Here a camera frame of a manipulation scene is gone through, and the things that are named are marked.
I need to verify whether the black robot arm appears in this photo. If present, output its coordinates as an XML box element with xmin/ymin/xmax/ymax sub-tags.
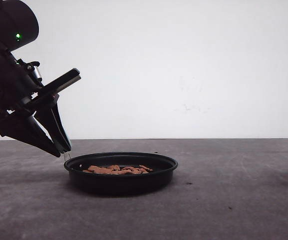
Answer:
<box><xmin>0</xmin><ymin>0</ymin><xmax>80</xmax><ymax>157</ymax></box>

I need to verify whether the black frying pan green handle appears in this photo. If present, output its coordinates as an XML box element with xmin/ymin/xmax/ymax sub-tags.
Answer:
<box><xmin>64</xmin><ymin>152</ymin><xmax>178</xmax><ymax>196</ymax></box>

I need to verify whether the brown beef pieces pile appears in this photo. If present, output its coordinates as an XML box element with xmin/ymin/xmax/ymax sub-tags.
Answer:
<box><xmin>83</xmin><ymin>165</ymin><xmax>153</xmax><ymax>175</ymax></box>

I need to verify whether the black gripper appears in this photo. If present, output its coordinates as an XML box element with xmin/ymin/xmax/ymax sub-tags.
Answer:
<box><xmin>0</xmin><ymin>50</ymin><xmax>81</xmax><ymax>157</ymax></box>

